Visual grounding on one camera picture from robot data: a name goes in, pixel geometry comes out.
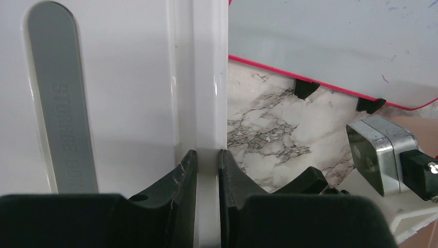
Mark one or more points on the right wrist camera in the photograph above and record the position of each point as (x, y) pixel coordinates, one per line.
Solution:
(391, 170)

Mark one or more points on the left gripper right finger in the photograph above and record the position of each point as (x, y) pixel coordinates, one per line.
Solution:
(252, 217)

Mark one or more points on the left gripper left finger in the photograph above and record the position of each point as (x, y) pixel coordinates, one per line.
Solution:
(162, 215)

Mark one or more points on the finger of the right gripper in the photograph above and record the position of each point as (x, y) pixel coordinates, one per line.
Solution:
(310, 181)

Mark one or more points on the pink-framed whiteboard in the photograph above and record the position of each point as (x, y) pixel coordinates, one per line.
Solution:
(370, 49)

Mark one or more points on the white plastic bin lid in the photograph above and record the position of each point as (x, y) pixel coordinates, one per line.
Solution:
(107, 97)

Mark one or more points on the pink plastic bin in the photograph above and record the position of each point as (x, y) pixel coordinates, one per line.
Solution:
(425, 130)

